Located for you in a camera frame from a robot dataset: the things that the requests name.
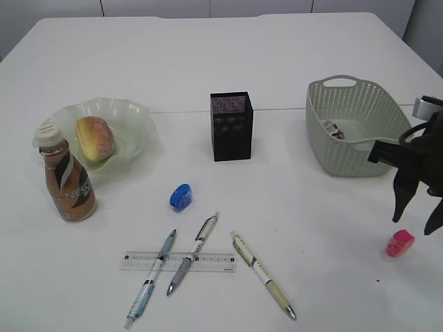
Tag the light blue pen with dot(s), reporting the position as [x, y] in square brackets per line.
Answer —
[148, 286]

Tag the beige green pen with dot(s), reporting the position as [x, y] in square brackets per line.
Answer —
[253, 262]

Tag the green woven plastic basket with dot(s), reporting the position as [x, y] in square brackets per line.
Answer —
[364, 111]

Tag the grey white pen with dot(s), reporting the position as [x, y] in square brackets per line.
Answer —
[200, 240]

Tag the clear plastic ruler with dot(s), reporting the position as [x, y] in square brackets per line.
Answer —
[201, 262]

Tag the brown coffee bottle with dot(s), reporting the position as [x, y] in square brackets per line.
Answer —
[67, 180]

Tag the sugared bread roll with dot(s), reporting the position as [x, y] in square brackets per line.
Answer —
[95, 138]

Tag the pink white paper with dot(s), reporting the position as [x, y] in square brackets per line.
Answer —
[333, 129]

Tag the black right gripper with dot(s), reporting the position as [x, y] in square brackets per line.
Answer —
[418, 159]

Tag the black mesh pen holder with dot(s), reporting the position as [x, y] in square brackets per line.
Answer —
[231, 117]

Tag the blue pencil sharpener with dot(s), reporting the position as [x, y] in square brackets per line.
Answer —
[181, 198]

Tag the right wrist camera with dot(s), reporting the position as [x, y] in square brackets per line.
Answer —
[426, 106]

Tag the pink pencil sharpener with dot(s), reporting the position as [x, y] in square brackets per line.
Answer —
[399, 243]

